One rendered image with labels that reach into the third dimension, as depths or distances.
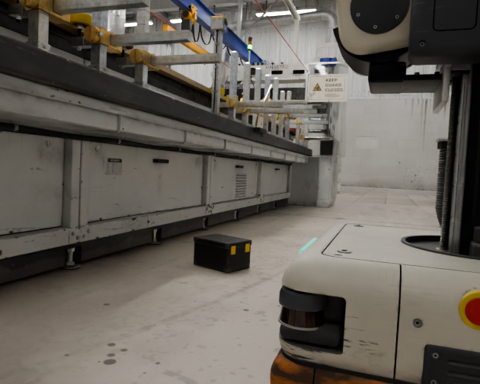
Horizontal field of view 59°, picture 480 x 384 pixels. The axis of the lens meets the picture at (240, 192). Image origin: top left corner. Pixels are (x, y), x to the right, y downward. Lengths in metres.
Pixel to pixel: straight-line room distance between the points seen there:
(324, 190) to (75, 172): 3.92
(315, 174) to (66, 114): 4.30
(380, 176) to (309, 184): 6.25
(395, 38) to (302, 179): 4.61
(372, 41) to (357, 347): 0.54
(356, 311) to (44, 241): 1.19
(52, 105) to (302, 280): 0.92
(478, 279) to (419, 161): 10.89
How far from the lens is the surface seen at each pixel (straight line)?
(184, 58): 1.65
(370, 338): 0.67
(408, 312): 0.65
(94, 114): 1.47
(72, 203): 1.69
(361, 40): 0.86
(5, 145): 1.52
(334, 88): 5.31
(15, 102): 1.24
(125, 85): 1.53
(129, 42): 1.47
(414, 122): 11.61
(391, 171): 11.51
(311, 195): 5.39
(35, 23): 1.30
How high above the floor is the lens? 0.41
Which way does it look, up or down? 3 degrees down
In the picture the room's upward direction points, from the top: 3 degrees clockwise
